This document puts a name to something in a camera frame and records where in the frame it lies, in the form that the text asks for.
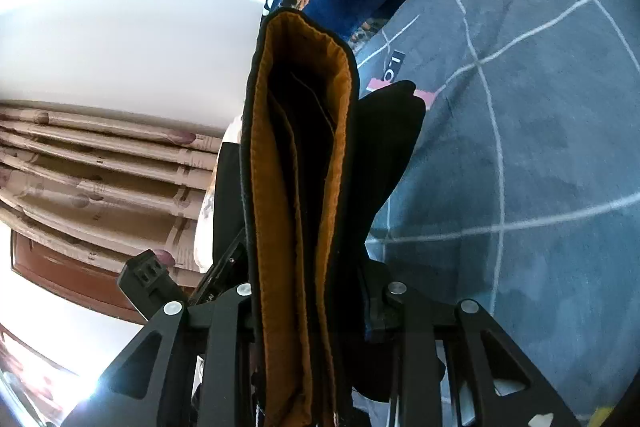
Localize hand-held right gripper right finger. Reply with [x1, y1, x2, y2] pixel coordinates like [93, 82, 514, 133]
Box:
[365, 279, 583, 427]

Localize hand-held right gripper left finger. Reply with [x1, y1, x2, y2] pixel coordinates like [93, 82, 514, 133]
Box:
[65, 282, 261, 427]

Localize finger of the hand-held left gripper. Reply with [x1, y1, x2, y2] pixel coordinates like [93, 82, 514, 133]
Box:
[190, 232, 248, 303]

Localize black pants with orange lining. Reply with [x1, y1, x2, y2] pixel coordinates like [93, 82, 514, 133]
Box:
[192, 7, 446, 427]

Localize white floral pillow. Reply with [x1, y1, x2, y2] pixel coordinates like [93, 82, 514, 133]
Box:
[195, 114, 246, 273]

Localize beige patterned curtain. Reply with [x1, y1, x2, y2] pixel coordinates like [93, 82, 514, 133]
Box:
[0, 99, 226, 288]

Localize blue grid bed sheet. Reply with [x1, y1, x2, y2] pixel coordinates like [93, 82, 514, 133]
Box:
[350, 0, 640, 427]

